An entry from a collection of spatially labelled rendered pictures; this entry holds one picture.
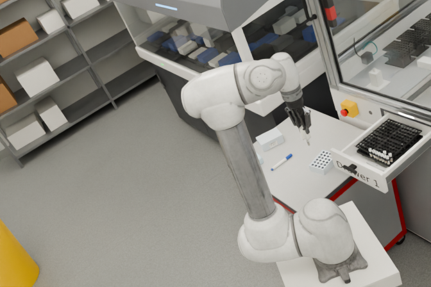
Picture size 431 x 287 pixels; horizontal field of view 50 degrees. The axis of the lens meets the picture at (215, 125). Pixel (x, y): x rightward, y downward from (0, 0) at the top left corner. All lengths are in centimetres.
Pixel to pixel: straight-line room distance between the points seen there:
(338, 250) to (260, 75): 70
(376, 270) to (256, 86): 82
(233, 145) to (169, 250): 200
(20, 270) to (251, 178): 257
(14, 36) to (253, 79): 406
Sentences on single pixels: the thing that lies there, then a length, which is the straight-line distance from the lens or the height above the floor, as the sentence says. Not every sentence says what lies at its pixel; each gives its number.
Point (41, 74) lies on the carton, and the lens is 523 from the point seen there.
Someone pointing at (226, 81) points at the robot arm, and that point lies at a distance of 138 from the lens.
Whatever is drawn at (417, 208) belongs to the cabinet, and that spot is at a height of 31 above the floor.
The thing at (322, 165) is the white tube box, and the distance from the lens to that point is 227.
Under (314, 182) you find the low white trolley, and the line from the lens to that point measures 225.
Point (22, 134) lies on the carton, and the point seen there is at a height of 28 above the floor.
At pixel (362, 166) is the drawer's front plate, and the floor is 92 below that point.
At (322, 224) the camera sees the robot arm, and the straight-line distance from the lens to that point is 162.
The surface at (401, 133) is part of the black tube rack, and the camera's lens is 218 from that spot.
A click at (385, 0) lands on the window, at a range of 196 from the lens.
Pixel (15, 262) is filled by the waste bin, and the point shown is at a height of 27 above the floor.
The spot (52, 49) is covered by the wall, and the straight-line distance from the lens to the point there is 568.
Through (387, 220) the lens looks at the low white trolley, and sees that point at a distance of 264.
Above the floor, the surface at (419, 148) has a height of 87.
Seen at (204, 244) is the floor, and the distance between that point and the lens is 329.
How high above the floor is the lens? 228
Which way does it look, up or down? 32 degrees down
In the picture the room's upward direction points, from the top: 25 degrees counter-clockwise
